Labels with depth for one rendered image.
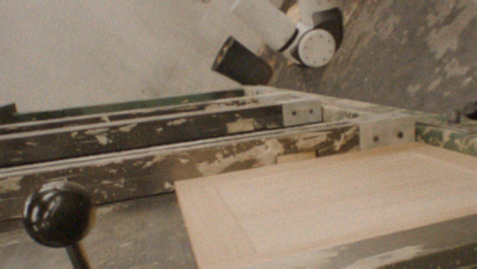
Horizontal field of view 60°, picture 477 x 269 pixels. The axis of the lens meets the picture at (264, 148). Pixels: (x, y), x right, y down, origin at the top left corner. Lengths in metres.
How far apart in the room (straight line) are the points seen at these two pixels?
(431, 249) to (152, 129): 0.90
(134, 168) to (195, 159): 0.10
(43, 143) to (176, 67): 4.93
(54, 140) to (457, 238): 0.99
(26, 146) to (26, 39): 4.89
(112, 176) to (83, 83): 5.21
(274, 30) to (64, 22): 5.29
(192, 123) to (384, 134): 0.55
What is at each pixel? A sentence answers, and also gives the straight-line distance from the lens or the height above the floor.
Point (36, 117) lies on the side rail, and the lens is 2.21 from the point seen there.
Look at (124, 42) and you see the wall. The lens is 6.01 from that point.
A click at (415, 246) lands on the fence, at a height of 1.15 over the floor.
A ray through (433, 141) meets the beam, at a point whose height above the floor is 0.90.
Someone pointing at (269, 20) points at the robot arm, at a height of 1.25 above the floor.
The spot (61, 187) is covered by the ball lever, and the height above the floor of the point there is 1.43.
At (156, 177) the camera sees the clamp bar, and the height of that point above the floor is 1.32.
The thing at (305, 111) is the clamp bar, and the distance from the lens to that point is 1.25.
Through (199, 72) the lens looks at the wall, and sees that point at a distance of 6.10.
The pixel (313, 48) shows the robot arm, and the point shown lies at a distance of 0.87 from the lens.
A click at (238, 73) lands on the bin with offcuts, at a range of 5.12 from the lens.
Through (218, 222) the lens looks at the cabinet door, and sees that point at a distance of 0.52.
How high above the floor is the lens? 1.43
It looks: 20 degrees down
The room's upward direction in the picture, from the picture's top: 61 degrees counter-clockwise
